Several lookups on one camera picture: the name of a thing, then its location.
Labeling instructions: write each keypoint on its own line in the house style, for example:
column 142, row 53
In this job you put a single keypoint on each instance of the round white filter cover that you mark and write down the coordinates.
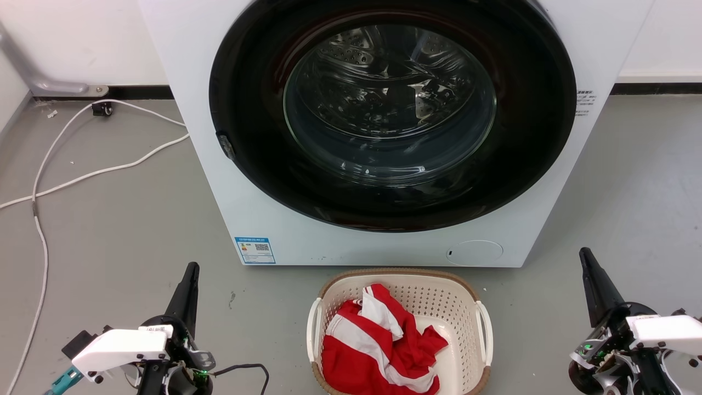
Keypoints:
column 475, row 253

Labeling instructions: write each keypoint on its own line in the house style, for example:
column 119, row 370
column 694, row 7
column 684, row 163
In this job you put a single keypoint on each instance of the white front-load washing machine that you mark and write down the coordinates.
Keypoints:
column 263, row 219

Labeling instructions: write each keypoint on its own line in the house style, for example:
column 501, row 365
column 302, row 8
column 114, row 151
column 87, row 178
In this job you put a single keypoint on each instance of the black round washer door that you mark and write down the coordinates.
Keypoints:
column 526, row 137

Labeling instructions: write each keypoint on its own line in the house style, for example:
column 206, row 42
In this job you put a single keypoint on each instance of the blue energy label sticker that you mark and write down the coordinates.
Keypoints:
column 254, row 250

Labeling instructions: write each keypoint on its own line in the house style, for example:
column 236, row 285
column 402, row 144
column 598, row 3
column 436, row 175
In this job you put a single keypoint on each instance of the grey bent floor pipe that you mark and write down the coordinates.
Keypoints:
column 33, row 77

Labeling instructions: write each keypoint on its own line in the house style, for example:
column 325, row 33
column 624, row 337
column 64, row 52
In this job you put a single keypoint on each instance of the red and white garment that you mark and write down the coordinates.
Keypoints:
column 373, row 351

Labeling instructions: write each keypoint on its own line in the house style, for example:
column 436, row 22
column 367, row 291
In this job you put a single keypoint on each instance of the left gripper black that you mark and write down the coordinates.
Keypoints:
column 186, row 351

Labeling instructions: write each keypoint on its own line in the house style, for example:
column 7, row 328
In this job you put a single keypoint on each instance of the right white wrist camera housing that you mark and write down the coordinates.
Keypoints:
column 672, row 329

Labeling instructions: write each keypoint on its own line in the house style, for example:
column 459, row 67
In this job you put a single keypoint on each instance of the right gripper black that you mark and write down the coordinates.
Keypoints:
column 614, row 351

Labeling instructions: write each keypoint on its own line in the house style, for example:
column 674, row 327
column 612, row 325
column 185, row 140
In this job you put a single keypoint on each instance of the cream perforated laundry basket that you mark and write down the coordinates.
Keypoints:
column 439, row 299

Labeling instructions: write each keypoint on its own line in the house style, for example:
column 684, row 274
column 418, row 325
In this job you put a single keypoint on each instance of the small grey text sticker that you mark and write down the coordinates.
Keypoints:
column 584, row 102

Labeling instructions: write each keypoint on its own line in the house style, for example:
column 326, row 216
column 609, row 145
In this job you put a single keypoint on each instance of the small black floor plug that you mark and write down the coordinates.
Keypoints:
column 102, row 108

